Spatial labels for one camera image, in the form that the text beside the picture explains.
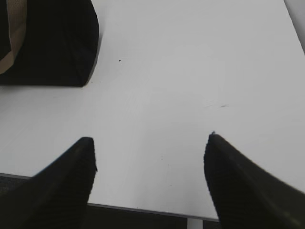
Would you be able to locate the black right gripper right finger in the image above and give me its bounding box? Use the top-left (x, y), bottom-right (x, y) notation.
top-left (203, 132), bottom-right (305, 229)

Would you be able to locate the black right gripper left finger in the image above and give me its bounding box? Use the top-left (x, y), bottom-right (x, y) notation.
top-left (0, 137), bottom-right (97, 229)

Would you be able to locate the black tote bag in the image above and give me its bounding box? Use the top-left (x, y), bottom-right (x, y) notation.
top-left (0, 0), bottom-right (100, 87)

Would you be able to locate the white table leg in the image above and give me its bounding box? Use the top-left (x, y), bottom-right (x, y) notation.
top-left (187, 218), bottom-right (203, 229)

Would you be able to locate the tan front bag handle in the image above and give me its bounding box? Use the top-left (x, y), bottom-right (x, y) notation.
top-left (0, 0), bottom-right (27, 74)

